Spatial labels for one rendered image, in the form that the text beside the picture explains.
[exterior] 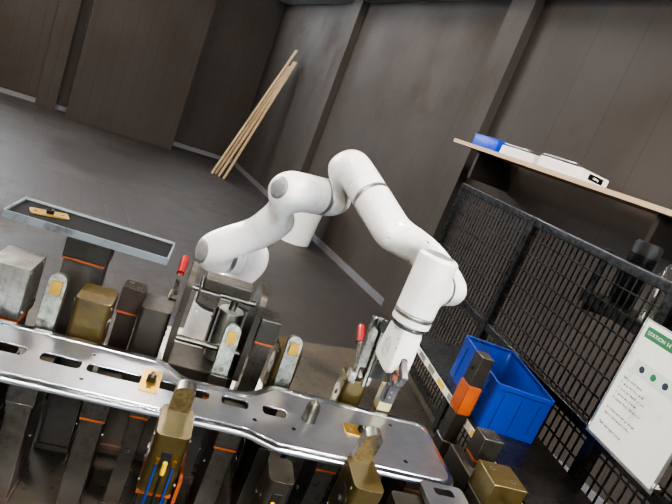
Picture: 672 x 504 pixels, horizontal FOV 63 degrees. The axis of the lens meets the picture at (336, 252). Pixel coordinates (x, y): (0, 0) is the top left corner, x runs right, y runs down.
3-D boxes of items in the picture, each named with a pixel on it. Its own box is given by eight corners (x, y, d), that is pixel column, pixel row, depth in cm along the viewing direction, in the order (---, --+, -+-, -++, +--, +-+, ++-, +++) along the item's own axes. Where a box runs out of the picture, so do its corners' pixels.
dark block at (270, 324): (207, 464, 138) (262, 318, 129) (209, 446, 145) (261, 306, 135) (226, 468, 140) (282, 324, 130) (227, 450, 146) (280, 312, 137)
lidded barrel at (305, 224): (319, 252, 679) (339, 201, 664) (278, 242, 651) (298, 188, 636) (302, 235, 729) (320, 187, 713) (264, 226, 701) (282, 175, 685)
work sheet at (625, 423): (649, 495, 112) (728, 365, 105) (584, 428, 133) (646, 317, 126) (657, 497, 112) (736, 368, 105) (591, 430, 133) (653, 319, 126)
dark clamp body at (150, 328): (94, 449, 129) (139, 306, 121) (106, 419, 140) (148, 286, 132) (125, 455, 131) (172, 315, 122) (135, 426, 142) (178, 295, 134)
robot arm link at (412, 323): (391, 297, 118) (386, 310, 118) (402, 314, 109) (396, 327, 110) (425, 308, 120) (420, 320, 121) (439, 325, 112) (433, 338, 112)
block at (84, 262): (23, 394, 137) (68, 231, 127) (35, 378, 145) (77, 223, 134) (65, 404, 140) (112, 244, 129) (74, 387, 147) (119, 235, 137)
